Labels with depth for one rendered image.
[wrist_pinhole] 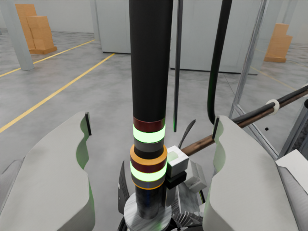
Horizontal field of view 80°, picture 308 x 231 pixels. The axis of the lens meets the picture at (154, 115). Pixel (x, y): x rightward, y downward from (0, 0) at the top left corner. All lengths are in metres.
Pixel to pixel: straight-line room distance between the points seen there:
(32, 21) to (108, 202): 7.23
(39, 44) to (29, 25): 0.65
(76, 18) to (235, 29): 10.47
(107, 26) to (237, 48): 4.55
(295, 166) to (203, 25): 5.17
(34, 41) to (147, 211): 8.37
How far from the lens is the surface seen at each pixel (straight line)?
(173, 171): 0.25
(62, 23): 14.58
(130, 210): 0.30
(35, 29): 8.39
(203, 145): 0.28
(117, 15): 7.55
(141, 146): 0.19
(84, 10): 13.73
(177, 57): 0.16
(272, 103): 0.43
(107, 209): 2.07
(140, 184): 0.23
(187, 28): 5.63
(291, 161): 0.69
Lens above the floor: 1.72
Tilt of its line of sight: 31 degrees down
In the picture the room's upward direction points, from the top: 2 degrees clockwise
